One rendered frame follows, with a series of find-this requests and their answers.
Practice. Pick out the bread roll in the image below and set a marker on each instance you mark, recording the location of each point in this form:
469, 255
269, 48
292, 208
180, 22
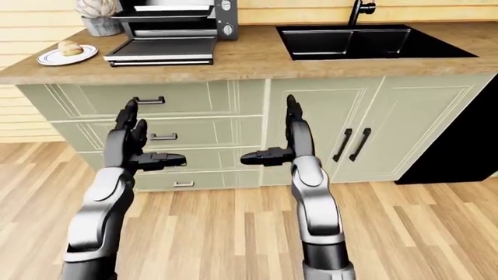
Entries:
70, 48

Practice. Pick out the grey plant pot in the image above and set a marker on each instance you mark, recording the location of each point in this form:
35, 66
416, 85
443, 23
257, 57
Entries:
102, 27

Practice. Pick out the silver toaster oven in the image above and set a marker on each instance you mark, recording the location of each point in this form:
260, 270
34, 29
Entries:
183, 17

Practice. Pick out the white plate with blue rim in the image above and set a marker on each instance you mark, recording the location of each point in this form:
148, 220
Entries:
54, 58

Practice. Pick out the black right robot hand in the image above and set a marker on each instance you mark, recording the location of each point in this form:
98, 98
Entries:
299, 137

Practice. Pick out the black faucet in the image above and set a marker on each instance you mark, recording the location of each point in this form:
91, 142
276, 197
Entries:
360, 11

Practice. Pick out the wooden countertop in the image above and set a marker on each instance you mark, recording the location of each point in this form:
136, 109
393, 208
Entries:
249, 61

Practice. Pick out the toaster oven door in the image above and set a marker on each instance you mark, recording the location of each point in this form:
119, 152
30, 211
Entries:
163, 49

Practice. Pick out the green kitchen cabinet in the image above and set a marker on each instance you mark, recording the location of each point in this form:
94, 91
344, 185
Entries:
249, 125

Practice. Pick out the pale artichoke plant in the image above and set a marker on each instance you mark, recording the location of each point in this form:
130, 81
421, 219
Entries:
95, 8

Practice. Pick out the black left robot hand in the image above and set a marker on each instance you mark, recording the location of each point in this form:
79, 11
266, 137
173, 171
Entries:
128, 137

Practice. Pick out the black kitchen sink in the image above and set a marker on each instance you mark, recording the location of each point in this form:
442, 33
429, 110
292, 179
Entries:
365, 41

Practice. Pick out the toaster oven tray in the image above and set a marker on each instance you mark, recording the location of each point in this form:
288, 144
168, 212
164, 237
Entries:
163, 15

